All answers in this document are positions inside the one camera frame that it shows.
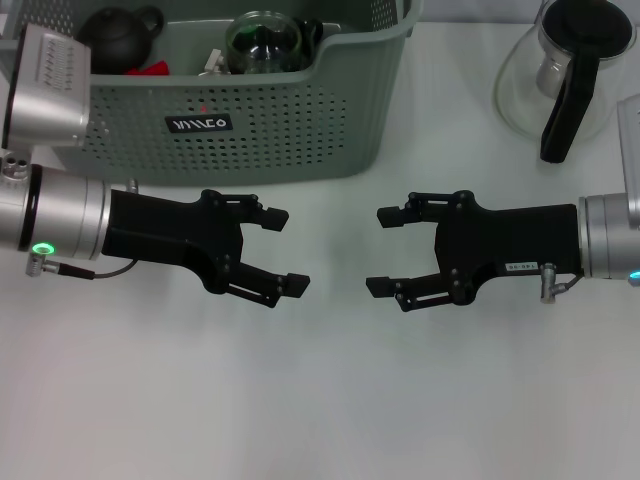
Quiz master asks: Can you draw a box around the white toy brick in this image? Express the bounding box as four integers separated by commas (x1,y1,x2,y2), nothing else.
202,48,227,77

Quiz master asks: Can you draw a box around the glass teacup black sleeve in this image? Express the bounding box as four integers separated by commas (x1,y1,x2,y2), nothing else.
223,12,326,76

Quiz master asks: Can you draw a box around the glass pitcher black handle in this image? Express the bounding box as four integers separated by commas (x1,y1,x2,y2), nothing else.
493,0,636,165

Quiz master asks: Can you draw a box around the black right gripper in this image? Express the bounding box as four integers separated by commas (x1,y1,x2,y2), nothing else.
365,189,585,315

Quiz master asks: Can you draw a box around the dark red long brick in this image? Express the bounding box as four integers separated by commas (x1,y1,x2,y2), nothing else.
124,59,172,77

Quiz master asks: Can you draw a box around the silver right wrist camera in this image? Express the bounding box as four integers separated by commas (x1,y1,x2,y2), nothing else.
616,97,640,197

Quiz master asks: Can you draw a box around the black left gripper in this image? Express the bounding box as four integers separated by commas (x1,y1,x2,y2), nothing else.
101,188,313,310

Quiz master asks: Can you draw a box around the dark clay teapot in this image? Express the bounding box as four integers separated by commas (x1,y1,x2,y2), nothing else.
75,4,166,75

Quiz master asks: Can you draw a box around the right gripper silver connector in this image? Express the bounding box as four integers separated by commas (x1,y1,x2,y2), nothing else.
539,262,559,305

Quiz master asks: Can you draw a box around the grey perforated storage bin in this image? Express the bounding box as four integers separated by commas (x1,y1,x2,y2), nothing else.
0,0,425,187

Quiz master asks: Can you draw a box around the left gripper grey cable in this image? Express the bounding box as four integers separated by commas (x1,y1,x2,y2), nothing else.
25,252,139,281

